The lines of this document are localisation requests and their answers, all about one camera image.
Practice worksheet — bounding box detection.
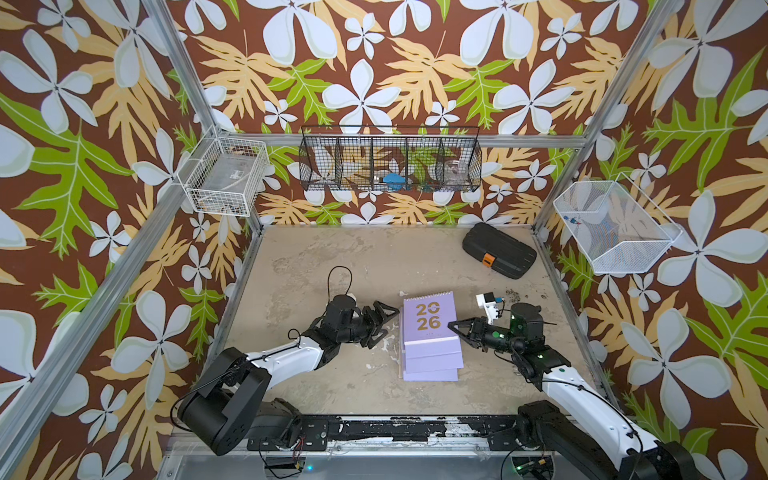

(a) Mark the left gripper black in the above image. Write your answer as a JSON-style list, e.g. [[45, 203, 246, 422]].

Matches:
[[336, 300, 398, 346]]

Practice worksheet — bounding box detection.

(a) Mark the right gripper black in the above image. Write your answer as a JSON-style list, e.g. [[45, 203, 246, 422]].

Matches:
[[448, 317, 525, 357]]

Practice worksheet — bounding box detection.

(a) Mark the purple calendar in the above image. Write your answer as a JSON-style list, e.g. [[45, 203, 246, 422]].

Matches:
[[402, 354, 464, 382], [401, 292, 463, 371]]

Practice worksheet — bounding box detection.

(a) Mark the purple calendar back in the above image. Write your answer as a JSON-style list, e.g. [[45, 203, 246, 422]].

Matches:
[[402, 354, 464, 382]]

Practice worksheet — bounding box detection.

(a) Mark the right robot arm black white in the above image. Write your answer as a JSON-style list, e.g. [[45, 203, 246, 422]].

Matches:
[[448, 303, 699, 479]]

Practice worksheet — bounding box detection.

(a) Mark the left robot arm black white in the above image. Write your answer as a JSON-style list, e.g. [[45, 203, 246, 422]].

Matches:
[[176, 294, 400, 456]]

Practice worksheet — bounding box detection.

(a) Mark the black tool case orange latch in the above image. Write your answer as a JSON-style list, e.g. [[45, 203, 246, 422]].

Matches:
[[462, 223, 537, 280]]

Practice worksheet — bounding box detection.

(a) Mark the blue object in basket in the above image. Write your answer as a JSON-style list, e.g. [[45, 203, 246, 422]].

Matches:
[[383, 173, 407, 192]]

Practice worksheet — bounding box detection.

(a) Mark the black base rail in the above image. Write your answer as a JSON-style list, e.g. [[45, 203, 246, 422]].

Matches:
[[246, 414, 516, 452]]

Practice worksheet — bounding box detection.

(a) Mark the black wire basket back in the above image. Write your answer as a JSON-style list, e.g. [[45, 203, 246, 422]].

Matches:
[[296, 125, 482, 193]]

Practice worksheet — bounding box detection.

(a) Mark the white wire basket right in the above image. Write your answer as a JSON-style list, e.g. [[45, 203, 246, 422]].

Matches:
[[554, 174, 683, 275]]

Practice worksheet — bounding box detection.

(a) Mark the white wire basket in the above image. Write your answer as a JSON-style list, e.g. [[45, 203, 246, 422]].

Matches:
[[554, 174, 683, 275], [178, 136, 271, 217]]

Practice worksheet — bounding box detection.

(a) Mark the white wire basket left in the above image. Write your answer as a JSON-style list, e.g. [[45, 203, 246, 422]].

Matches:
[[178, 136, 271, 217]]

